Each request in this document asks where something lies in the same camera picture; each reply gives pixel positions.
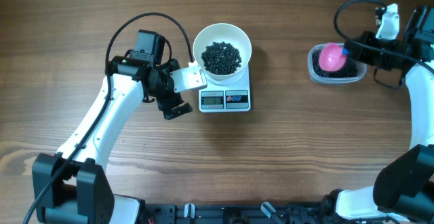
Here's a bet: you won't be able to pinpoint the white digital kitchen scale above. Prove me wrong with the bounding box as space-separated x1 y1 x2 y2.
199 66 251 113

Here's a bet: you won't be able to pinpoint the black beans in bowl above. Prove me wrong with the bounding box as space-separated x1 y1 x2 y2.
201 42 242 75

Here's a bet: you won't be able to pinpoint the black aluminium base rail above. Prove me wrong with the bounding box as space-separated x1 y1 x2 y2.
136 202 384 224

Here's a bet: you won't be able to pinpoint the pink scoop with blue handle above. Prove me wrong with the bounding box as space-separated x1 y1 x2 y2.
318 43 349 72

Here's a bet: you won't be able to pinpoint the white bowl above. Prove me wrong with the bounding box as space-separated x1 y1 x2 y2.
193 23 252 80

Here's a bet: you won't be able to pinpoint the clear plastic container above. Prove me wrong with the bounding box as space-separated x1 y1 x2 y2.
307 43 367 85

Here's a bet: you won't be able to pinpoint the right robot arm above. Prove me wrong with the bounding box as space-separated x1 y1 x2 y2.
313 0 433 223

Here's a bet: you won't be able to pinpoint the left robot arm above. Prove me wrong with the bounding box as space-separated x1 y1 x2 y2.
28 31 208 223

